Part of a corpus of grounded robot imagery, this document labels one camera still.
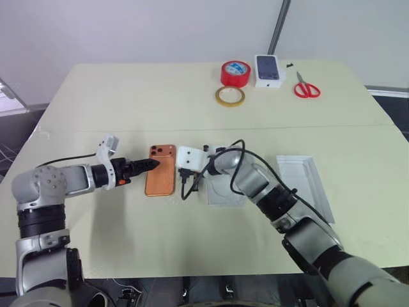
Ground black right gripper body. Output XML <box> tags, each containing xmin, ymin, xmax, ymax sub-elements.
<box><xmin>178</xmin><ymin>167</ymin><xmax>197</xmax><ymax>186</ymax></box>

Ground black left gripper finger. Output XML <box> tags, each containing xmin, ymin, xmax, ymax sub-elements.
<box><xmin>129</xmin><ymin>166</ymin><xmax>157</xmax><ymax>177</ymax></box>
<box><xmin>130</xmin><ymin>158</ymin><xmax>160</xmax><ymax>168</ymax></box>

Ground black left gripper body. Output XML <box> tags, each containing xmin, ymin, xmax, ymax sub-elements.
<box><xmin>111</xmin><ymin>157</ymin><xmax>135</xmax><ymax>187</ymax></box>

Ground orange smartphone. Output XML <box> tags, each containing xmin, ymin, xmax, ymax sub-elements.
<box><xmin>144</xmin><ymin>143</ymin><xmax>178</xmax><ymax>198</ymax></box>

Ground white phone box base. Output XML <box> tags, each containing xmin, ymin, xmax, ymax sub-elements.
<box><xmin>205</xmin><ymin>145</ymin><xmax>247</xmax><ymax>207</ymax></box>

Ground white phone box lid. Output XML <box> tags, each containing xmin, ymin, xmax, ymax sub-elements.
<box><xmin>275</xmin><ymin>155</ymin><xmax>336</xmax><ymax>225</ymax></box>

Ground white printed phone box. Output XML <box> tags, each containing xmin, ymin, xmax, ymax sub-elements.
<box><xmin>254</xmin><ymin>54</ymin><xmax>284</xmax><ymax>89</ymax></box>

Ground red tape roll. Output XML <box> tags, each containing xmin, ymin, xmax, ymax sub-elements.
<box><xmin>220</xmin><ymin>59</ymin><xmax>251</xmax><ymax>88</ymax></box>

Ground black device under table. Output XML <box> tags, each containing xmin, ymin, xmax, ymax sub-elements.
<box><xmin>116</xmin><ymin>287</ymin><xmax>142</xmax><ymax>307</ymax></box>

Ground dark rounded shape under table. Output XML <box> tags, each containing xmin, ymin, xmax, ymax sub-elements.
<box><xmin>90</xmin><ymin>290</ymin><xmax>111</xmax><ymax>307</ymax></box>

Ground grey metal rack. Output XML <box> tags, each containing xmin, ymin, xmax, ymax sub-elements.
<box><xmin>0</xmin><ymin>76</ymin><xmax>30</xmax><ymax>116</ymax></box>

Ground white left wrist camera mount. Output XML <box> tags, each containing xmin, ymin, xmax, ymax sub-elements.
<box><xmin>95</xmin><ymin>135</ymin><xmax>121</xmax><ymax>191</ymax></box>

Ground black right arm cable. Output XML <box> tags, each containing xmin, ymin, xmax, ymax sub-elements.
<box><xmin>180</xmin><ymin>138</ymin><xmax>300</xmax><ymax>201</ymax></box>

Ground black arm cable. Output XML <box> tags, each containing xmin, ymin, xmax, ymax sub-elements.
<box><xmin>34</xmin><ymin>152</ymin><xmax>98</xmax><ymax>169</ymax></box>
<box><xmin>180</xmin><ymin>138</ymin><xmax>300</xmax><ymax>201</ymax></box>

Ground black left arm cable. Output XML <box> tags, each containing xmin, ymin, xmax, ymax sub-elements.
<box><xmin>34</xmin><ymin>152</ymin><xmax>98</xmax><ymax>169</ymax></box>

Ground thin yellow tape ring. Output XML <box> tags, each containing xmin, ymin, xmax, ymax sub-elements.
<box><xmin>214</xmin><ymin>85</ymin><xmax>247</xmax><ymax>107</ymax></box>

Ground red handled scissors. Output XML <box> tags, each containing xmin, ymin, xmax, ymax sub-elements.
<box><xmin>293</xmin><ymin>71</ymin><xmax>321</xmax><ymax>99</ymax></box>

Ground grey metal post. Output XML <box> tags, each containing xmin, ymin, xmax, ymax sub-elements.
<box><xmin>266</xmin><ymin>0</ymin><xmax>292</xmax><ymax>56</ymax></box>

